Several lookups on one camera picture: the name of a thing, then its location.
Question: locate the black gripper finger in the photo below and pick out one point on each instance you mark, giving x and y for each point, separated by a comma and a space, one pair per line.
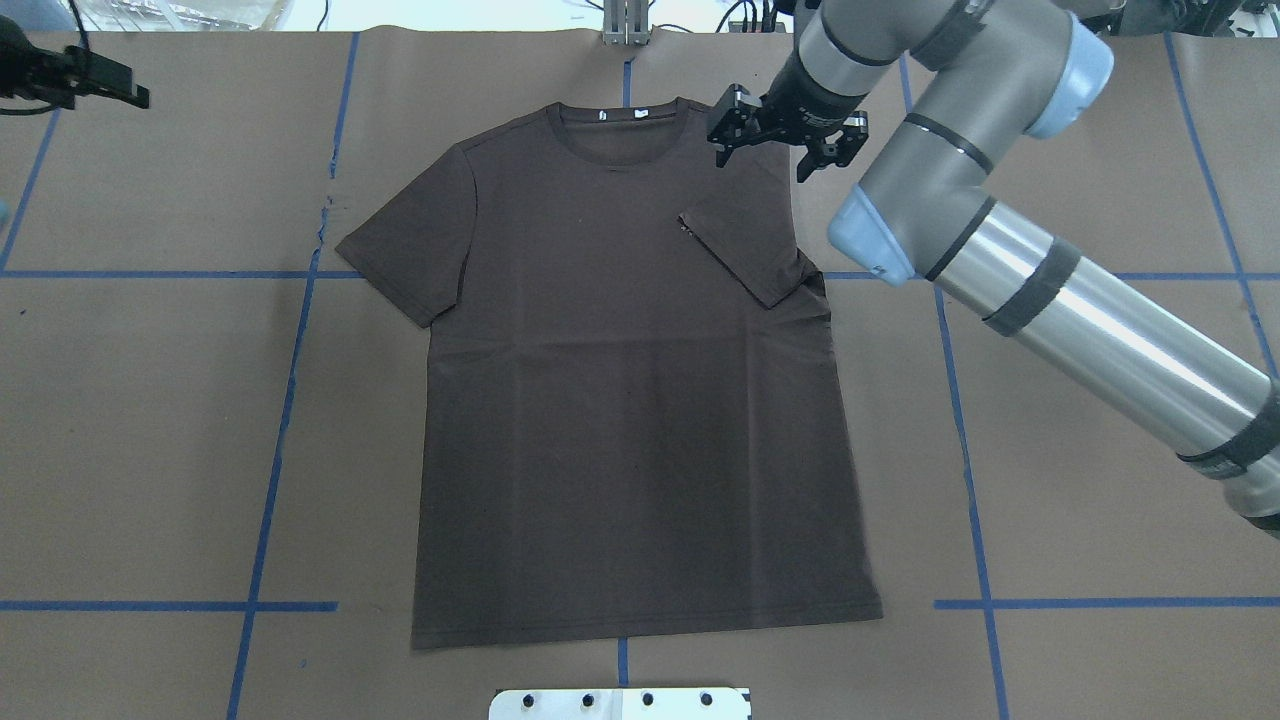
727, 143
819, 156

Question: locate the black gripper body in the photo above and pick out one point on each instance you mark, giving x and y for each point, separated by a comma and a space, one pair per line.
797, 124

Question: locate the brown t-shirt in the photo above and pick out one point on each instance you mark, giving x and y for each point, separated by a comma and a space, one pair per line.
634, 424

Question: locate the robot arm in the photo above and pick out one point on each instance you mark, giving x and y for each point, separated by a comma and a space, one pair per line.
934, 205

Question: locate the aluminium frame post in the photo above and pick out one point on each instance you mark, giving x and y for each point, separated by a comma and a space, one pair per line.
625, 22

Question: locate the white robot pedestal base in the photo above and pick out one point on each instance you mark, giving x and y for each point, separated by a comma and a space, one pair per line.
623, 703

